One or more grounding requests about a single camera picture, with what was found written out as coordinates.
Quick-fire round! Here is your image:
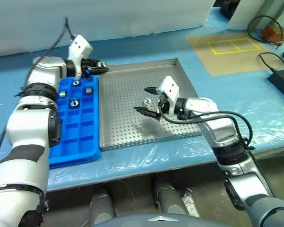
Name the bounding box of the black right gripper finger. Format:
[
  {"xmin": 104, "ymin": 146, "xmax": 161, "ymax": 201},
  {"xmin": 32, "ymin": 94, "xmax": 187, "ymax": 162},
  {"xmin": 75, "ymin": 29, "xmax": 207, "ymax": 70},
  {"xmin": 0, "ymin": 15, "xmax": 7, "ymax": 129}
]
[
  {"xmin": 143, "ymin": 87, "xmax": 160, "ymax": 95},
  {"xmin": 133, "ymin": 106, "xmax": 161, "ymax": 122}
]

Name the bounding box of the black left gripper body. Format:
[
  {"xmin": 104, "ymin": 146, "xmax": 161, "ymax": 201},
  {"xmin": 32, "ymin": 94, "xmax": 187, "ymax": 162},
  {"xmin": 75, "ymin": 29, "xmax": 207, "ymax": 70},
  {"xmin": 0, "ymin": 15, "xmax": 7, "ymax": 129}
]
[{"xmin": 80, "ymin": 58, "xmax": 99, "ymax": 77}]

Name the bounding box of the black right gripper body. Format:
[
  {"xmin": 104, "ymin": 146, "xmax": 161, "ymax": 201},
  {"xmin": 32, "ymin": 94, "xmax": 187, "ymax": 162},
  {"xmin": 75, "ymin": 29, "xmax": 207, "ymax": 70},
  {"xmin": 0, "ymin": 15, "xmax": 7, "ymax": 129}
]
[{"xmin": 157, "ymin": 93, "xmax": 171, "ymax": 116}]

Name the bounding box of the blue compartment tray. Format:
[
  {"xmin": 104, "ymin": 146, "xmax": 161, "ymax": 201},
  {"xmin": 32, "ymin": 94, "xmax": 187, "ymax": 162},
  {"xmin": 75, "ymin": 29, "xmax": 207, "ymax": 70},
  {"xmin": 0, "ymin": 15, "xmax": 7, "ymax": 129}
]
[{"xmin": 47, "ymin": 74, "xmax": 103, "ymax": 169}]

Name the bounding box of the perforated metal tray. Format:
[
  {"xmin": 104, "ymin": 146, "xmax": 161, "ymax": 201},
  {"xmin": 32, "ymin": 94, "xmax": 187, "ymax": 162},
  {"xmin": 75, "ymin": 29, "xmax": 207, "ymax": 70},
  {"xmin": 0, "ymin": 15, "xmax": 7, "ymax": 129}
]
[{"xmin": 98, "ymin": 58, "xmax": 204, "ymax": 151}]

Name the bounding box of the large white foam board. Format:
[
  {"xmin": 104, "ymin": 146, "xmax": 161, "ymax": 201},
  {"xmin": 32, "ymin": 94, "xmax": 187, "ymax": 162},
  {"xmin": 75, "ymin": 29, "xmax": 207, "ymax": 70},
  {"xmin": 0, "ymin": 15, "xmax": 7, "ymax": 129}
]
[{"xmin": 0, "ymin": 0, "xmax": 217, "ymax": 59}]

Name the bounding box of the blue plastic table cover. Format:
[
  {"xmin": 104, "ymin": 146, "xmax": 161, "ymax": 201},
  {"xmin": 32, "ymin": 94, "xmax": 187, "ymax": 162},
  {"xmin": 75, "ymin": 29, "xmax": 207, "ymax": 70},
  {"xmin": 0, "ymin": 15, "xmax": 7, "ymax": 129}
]
[{"xmin": 0, "ymin": 6, "xmax": 284, "ymax": 192}]

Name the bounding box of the brown paper mat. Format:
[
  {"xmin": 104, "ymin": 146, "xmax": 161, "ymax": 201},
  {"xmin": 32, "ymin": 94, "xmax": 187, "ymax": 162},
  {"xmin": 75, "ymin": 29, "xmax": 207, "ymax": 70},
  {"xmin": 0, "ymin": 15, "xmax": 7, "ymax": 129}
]
[{"xmin": 185, "ymin": 32, "xmax": 279, "ymax": 77}]

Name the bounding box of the grey rounded robot leg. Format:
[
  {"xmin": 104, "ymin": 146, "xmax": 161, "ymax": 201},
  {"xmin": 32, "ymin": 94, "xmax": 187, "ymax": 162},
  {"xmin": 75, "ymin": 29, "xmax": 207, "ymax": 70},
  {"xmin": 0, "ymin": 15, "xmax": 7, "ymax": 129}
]
[
  {"xmin": 89, "ymin": 186, "xmax": 116, "ymax": 225},
  {"xmin": 153, "ymin": 181, "xmax": 189, "ymax": 215}
]

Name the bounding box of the white power strip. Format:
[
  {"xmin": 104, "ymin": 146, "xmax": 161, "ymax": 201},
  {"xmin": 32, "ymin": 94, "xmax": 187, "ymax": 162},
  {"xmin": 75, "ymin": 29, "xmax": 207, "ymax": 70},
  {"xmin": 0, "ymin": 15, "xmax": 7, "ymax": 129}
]
[{"xmin": 181, "ymin": 188, "xmax": 201, "ymax": 218}]

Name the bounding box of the grey robot torso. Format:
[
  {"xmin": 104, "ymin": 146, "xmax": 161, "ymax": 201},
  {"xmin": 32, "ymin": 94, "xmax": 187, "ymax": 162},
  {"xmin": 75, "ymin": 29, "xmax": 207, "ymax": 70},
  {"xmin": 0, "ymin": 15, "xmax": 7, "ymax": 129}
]
[{"xmin": 89, "ymin": 212, "xmax": 221, "ymax": 227}]

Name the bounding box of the black equipment pile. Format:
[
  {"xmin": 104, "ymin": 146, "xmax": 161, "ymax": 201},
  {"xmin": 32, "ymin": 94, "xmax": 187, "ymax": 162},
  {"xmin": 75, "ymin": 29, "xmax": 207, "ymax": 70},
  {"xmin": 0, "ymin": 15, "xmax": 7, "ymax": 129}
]
[{"xmin": 214, "ymin": 0, "xmax": 240, "ymax": 18}]

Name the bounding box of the black power adapter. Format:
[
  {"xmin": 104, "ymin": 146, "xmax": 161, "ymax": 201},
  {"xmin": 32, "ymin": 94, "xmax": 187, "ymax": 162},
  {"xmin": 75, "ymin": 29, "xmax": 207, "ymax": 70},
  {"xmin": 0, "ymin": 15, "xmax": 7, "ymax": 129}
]
[{"xmin": 267, "ymin": 68, "xmax": 284, "ymax": 105}]

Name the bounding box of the small white board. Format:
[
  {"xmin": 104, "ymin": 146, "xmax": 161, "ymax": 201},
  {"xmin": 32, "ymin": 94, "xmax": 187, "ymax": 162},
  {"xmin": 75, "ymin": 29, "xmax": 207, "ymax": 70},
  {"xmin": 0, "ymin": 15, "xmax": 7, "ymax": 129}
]
[{"xmin": 227, "ymin": 0, "xmax": 284, "ymax": 31}]

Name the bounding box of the brown wooden block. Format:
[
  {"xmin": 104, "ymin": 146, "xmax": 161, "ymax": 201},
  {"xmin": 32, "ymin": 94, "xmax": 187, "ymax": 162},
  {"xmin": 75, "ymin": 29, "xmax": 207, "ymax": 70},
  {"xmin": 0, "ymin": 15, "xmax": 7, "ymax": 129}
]
[{"xmin": 261, "ymin": 25, "xmax": 284, "ymax": 42}]

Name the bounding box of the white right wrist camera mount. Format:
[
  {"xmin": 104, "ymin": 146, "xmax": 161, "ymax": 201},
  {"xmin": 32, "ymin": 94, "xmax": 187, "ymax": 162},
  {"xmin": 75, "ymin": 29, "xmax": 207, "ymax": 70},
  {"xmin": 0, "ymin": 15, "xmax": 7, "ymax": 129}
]
[{"xmin": 157, "ymin": 75, "xmax": 181, "ymax": 116}]

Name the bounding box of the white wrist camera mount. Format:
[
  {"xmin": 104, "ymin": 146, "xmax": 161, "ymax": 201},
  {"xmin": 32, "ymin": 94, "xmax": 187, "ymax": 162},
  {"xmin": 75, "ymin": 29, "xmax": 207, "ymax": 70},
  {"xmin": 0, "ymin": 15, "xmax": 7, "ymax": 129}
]
[
  {"xmin": 157, "ymin": 75, "xmax": 181, "ymax": 116},
  {"xmin": 66, "ymin": 34, "xmax": 93, "ymax": 80}
]

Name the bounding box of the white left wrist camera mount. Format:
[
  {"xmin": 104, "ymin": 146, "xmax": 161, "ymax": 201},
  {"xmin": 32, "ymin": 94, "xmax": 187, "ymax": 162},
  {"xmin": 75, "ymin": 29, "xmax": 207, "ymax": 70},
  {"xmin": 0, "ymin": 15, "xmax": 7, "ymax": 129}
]
[{"xmin": 66, "ymin": 34, "xmax": 93, "ymax": 80}]

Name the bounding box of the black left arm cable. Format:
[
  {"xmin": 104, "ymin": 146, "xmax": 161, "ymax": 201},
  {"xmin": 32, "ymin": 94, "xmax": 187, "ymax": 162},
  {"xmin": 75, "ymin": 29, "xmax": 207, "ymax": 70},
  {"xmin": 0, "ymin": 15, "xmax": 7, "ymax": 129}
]
[{"xmin": 0, "ymin": 17, "xmax": 76, "ymax": 166}]

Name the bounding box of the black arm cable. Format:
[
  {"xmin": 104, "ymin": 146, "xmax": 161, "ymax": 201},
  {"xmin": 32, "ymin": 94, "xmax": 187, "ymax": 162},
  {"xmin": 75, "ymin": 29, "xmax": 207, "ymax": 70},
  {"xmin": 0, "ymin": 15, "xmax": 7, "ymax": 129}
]
[
  {"xmin": 157, "ymin": 104, "xmax": 275, "ymax": 197},
  {"xmin": 0, "ymin": 17, "xmax": 76, "ymax": 166}
]

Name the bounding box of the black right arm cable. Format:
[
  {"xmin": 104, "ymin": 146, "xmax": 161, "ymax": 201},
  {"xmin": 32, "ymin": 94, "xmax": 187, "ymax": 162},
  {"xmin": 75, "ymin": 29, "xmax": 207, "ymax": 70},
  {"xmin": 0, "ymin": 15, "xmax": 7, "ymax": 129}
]
[{"xmin": 157, "ymin": 104, "xmax": 275, "ymax": 197}]

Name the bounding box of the black power adapter cable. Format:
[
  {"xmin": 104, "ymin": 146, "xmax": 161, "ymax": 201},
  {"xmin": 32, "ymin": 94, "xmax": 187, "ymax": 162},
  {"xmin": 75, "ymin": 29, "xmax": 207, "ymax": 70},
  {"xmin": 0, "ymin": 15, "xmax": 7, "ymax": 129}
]
[{"xmin": 259, "ymin": 52, "xmax": 284, "ymax": 71}]

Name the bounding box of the looped black cable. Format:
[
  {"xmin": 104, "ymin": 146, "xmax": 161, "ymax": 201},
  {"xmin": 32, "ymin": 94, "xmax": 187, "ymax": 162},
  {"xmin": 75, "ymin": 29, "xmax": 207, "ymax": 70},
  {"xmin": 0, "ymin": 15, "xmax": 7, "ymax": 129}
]
[{"xmin": 247, "ymin": 15, "xmax": 284, "ymax": 44}]

